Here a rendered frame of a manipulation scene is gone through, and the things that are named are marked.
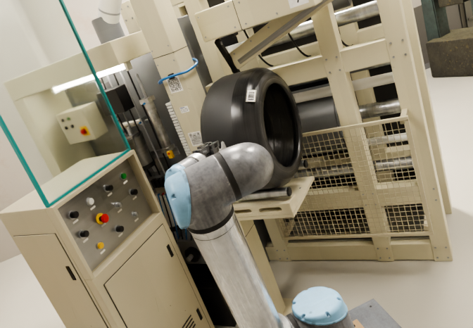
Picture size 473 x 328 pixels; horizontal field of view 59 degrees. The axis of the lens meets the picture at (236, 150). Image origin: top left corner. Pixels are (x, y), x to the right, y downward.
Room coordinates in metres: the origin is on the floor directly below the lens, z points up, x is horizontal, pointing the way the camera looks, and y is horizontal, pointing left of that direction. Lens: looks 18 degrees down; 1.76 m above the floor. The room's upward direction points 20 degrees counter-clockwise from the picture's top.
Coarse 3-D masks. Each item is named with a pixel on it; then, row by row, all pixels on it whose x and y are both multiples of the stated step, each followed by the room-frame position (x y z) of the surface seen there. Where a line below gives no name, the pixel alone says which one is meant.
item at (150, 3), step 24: (144, 0) 2.02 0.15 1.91; (168, 0) 2.10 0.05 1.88; (144, 24) 2.05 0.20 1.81; (168, 24) 2.04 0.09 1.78; (168, 48) 2.01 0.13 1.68; (168, 72) 2.04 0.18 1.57; (192, 72) 2.07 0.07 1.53; (192, 96) 2.01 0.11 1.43; (192, 120) 2.02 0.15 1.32; (264, 264) 2.06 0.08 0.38
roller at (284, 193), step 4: (276, 188) 1.79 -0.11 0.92; (280, 188) 1.78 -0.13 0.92; (284, 188) 1.76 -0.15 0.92; (288, 188) 1.76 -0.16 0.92; (256, 192) 1.83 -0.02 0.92; (260, 192) 1.82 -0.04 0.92; (264, 192) 1.81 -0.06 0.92; (268, 192) 1.80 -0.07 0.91; (272, 192) 1.78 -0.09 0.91; (276, 192) 1.77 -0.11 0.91; (280, 192) 1.76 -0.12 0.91; (284, 192) 1.75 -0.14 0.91; (288, 192) 1.74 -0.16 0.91; (248, 196) 1.85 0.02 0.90; (252, 196) 1.84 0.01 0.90; (256, 196) 1.83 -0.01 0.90; (260, 196) 1.82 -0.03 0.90; (264, 196) 1.81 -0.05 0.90; (268, 196) 1.80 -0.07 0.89; (272, 196) 1.78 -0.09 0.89; (276, 196) 1.78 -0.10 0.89; (280, 196) 1.77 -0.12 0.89; (284, 196) 1.76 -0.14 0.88; (240, 200) 1.88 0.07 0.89; (244, 200) 1.87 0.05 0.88
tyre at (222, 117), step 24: (240, 72) 1.93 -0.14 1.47; (264, 72) 1.90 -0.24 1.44; (216, 96) 1.84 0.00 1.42; (240, 96) 1.75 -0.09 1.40; (264, 96) 1.79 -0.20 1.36; (288, 96) 2.03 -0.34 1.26; (216, 120) 1.76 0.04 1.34; (240, 120) 1.69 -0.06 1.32; (264, 120) 2.22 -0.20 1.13; (288, 120) 2.14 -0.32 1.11; (264, 144) 1.68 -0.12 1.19; (288, 144) 2.09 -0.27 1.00; (288, 168) 1.79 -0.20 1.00
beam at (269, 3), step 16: (240, 0) 2.07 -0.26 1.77; (256, 0) 2.03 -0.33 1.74; (272, 0) 1.99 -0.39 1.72; (320, 0) 1.97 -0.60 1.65; (208, 16) 2.17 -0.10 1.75; (224, 16) 2.13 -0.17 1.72; (240, 16) 2.08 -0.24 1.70; (256, 16) 2.04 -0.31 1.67; (272, 16) 2.00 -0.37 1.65; (208, 32) 2.19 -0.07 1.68; (224, 32) 2.14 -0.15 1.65
